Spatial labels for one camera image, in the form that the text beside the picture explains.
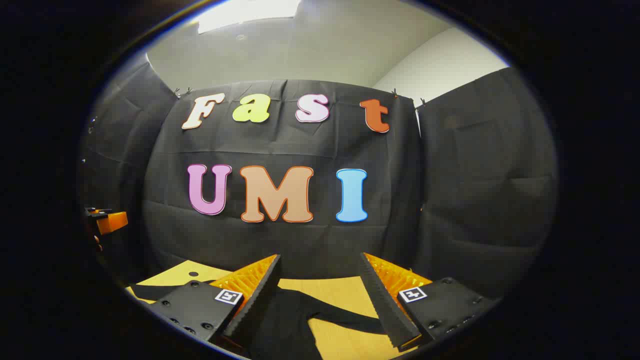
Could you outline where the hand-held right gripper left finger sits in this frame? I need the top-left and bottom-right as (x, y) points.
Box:
(147, 254), (282, 351)

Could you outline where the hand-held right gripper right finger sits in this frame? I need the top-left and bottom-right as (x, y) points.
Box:
(358, 252), (501, 350)

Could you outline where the black buttoned shirt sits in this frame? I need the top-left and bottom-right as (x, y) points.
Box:
(129, 283), (396, 360)

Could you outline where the black backdrop cloth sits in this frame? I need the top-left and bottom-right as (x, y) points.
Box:
(80, 62), (558, 301)

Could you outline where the ceiling light panel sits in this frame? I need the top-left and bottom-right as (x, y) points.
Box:
(197, 0), (302, 34)

